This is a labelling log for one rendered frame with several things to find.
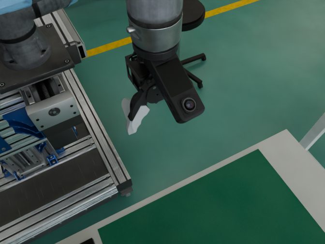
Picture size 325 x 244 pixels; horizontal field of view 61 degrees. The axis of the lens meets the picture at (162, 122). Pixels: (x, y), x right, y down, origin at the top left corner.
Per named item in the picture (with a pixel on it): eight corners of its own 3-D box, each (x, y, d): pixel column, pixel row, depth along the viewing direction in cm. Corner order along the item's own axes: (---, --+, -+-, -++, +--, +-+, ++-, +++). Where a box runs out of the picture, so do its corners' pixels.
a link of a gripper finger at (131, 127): (120, 116, 57) (140, 83, 52) (132, 138, 54) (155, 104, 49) (107, 117, 55) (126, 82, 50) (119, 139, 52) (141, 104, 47)
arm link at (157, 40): (193, 18, 37) (139, 38, 34) (190, 45, 40) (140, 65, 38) (165, -10, 40) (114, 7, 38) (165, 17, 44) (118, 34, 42)
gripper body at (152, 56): (161, 66, 54) (161, 12, 44) (184, 95, 50) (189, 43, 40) (126, 80, 52) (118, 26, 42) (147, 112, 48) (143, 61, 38)
